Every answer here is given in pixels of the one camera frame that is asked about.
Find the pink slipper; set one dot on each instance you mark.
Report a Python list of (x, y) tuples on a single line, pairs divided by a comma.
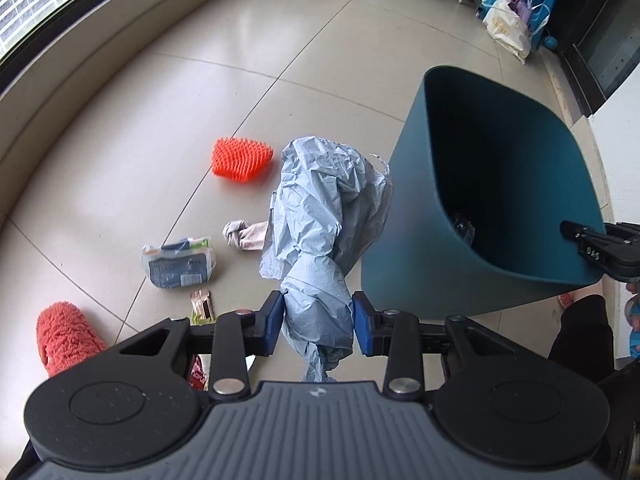
[(566, 302)]

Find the brown snack wrapper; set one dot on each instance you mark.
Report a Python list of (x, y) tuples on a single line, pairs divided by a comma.
[(202, 306)]

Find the person's black trouser leg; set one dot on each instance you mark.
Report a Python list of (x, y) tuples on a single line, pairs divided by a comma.
[(582, 335)]

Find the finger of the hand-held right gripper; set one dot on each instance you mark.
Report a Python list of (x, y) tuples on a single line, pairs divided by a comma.
[(592, 250)]

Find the small blue ball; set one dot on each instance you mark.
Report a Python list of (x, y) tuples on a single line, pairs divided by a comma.
[(550, 43)]

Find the teal plastic waste bin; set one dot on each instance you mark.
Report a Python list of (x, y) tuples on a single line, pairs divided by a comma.
[(415, 240)]

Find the dark sliding door frame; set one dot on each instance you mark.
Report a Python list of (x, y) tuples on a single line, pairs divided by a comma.
[(600, 20)]

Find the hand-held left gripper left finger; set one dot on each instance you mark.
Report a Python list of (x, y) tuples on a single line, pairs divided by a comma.
[(272, 319)]

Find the grey green snack packet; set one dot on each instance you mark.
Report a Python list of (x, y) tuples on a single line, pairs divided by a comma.
[(177, 265)]

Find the red fuzzy slipper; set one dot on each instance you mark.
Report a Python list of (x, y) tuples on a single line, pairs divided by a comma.
[(65, 337)]

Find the blue-grey plastic bag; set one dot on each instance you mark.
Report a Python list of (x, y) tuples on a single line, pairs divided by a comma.
[(320, 210)]

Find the purple plastic bag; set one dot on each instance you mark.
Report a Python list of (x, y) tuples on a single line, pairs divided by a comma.
[(522, 10)]

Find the white tote bag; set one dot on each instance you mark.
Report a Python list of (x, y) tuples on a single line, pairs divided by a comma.
[(505, 27)]

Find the orange spiky rubber brush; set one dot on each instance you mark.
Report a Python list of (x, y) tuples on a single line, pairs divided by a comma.
[(240, 160)]

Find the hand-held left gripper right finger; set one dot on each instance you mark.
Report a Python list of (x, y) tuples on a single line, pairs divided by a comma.
[(362, 326)]

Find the red foil wrapper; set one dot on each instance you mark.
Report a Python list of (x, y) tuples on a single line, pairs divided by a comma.
[(197, 372)]

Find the blue patterned object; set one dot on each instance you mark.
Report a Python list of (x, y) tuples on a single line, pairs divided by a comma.
[(633, 325)]

